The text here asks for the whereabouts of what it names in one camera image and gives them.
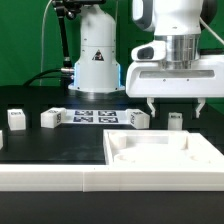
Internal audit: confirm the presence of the fiducial marker sheet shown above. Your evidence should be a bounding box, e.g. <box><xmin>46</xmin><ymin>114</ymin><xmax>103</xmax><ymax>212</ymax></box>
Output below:
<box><xmin>64</xmin><ymin>109</ymin><xmax>129</xmax><ymax>125</ymax></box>

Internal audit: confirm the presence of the white front fence rail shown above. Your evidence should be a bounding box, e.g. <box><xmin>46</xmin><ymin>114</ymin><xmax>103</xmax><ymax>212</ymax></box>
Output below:
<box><xmin>0</xmin><ymin>165</ymin><xmax>224</xmax><ymax>192</ymax></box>

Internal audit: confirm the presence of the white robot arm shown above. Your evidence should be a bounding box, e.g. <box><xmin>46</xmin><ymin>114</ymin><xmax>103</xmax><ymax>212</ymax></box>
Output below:
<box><xmin>69</xmin><ymin>0</ymin><xmax>224</xmax><ymax>107</ymax></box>

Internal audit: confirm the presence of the white square table top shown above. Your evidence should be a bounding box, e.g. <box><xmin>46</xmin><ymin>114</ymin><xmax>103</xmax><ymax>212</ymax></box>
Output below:
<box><xmin>103</xmin><ymin>130</ymin><xmax>224</xmax><ymax>166</ymax></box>

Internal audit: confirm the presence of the black cable bundle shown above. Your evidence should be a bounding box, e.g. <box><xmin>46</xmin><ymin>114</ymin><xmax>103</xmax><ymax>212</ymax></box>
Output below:
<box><xmin>22</xmin><ymin>67</ymin><xmax>75</xmax><ymax>87</ymax></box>

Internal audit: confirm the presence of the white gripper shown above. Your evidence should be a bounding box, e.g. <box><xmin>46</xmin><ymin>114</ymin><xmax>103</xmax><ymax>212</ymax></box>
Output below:
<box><xmin>126</xmin><ymin>55</ymin><xmax>224</xmax><ymax>118</ymax></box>

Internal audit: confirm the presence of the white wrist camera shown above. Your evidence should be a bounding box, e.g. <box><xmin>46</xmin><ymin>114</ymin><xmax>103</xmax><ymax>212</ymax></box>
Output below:
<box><xmin>131</xmin><ymin>40</ymin><xmax>166</xmax><ymax>62</ymax></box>

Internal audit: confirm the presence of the white left fence piece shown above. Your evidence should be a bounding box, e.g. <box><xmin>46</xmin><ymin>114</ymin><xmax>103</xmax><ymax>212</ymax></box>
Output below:
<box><xmin>0</xmin><ymin>130</ymin><xmax>3</xmax><ymax>150</ymax></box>

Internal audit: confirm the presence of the grey cable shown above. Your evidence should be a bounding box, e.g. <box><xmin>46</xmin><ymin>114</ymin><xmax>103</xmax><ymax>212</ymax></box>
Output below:
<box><xmin>39</xmin><ymin>0</ymin><xmax>54</xmax><ymax>87</ymax></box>

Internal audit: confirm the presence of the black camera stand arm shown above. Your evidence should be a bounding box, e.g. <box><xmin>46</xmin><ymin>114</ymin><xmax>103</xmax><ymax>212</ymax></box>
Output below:
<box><xmin>51</xmin><ymin>0</ymin><xmax>107</xmax><ymax>68</ymax></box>

